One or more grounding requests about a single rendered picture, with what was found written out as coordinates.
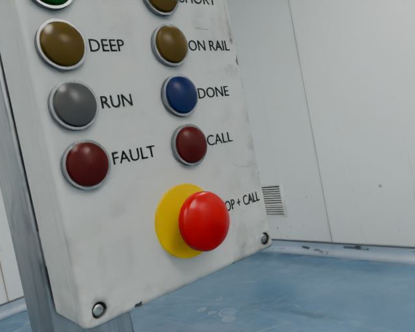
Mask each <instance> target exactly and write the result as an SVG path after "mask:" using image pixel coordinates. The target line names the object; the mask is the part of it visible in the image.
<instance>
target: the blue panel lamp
mask: <svg viewBox="0 0 415 332"><path fill-rule="evenodd" d="M166 97H167V101H168V102H169V105H170V106H171V107H172V108H173V109H174V110H175V111H176V112H178V113H189V112H191V110H193V108H194V107H195V105H196V102H197V93H196V89H195V87H194V85H193V83H191V81H189V79H187V78H185V77H182V76H175V77H173V78H172V79H170V81H169V82H168V84H167V87H166Z"/></svg>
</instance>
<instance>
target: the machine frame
mask: <svg viewBox="0 0 415 332"><path fill-rule="evenodd" d="M0 188H1V193H2V197H3V203H4V207H5V212H6V215H7V221H8V224H9V230H10V233H11V238H12V242H13V248H14V253H15V257H16V262H17V266H18V271H19V275H20V280H21V283H22V289H23V293H24V298H25V302H26V307H27V311H28V316H29V320H30V325H31V328H32V332H134V328H133V324H132V319H131V315H130V312H127V313H125V314H123V315H121V316H119V317H117V318H115V319H112V320H110V321H108V322H106V323H103V324H101V325H99V326H97V327H95V328H93V329H85V328H83V327H81V326H79V324H77V323H75V322H73V321H71V320H69V319H68V318H66V317H64V316H62V315H61V314H58V313H57V311H56V308H55V303H54V299H53V293H52V290H51V284H50V280H49V275H48V272H47V267H45V266H44V263H43V258H42V251H41V248H40V243H39V239H38V234H37V232H38V231H39V229H38V224H37V220H36V214H35V211H34V205H33V202H32V196H31V193H30V187H29V184H28V178H27V174H26V169H25V165H24V160H23V156H22V150H21V147H20V141H19V138H18V132H17V129H16V123H15V119H14V114H13V109H12V105H11V99H10V95H9V90H8V86H7V81H6V78H5V71H4V68H3V63H2V59H1V54H0Z"/></svg>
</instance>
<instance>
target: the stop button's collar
mask: <svg viewBox="0 0 415 332"><path fill-rule="evenodd" d="M201 191H204V190H202V189H201V188H200V187H198V186H196V185H193V184H179V185H176V186H174V187H172V188H170V189H169V190H168V191H166V193H164V195H163V196H162V198H161V199H160V201H159V203H158V205H157V209H156V211H155V232H156V235H157V238H158V240H159V243H160V244H161V245H162V247H163V248H164V249H165V250H166V251H167V252H168V253H170V254H171V255H172V256H175V257H178V258H193V257H196V256H197V255H199V254H201V253H202V252H201V251H196V250H193V249H191V248H190V247H189V246H188V245H187V244H186V243H185V242H184V241H183V239H182V237H181V235H180V231H179V213H180V209H181V207H182V205H183V203H184V201H185V200H186V199H187V198H188V197H189V196H190V195H192V194H193V193H195V192H201ZM255 193H256V192H255ZM245 196H246V197H247V195H244V196H243V202H244V197H245ZM252 197H253V200H252V198H251V196H250V194H249V198H248V203H247V204H246V203H245V202H244V204H245V205H248V204H249V203H250V200H251V201H252V203H253V201H254V195H253V193H252ZM256 199H257V201H259V200H260V199H258V198H257V194H256ZM232 201H233V203H232ZM257 201H256V200H255V201H254V202H257ZM227 202H228V203H229V205H230V208H229V209H228V211H230V210H231V206H232V209H233V205H234V204H235V201H234V200H233V199H232V200H231V203H230V202H229V201H226V202H225V205H226V203H227Z"/></svg>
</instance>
